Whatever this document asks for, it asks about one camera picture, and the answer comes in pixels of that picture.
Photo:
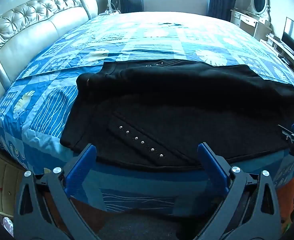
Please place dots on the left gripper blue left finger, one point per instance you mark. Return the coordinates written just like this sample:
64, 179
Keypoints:
77, 169

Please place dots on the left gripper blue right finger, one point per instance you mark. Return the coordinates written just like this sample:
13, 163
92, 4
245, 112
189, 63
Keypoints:
216, 168

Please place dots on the black pants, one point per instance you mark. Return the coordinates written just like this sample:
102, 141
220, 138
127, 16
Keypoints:
154, 114

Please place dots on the white tv stand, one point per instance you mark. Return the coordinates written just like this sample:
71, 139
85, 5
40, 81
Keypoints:
280, 49

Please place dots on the beige bedside cabinet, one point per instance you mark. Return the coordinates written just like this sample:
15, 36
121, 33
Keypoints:
11, 173

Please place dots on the blue patterned bedspread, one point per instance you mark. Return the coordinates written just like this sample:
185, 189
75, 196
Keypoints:
35, 108

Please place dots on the white vanity dresser with mirror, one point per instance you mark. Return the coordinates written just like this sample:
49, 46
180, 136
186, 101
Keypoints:
256, 20

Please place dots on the cream tufted leather headboard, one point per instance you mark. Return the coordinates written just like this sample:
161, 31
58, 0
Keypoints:
32, 26

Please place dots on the white fan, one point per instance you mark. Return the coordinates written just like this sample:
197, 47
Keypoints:
112, 7

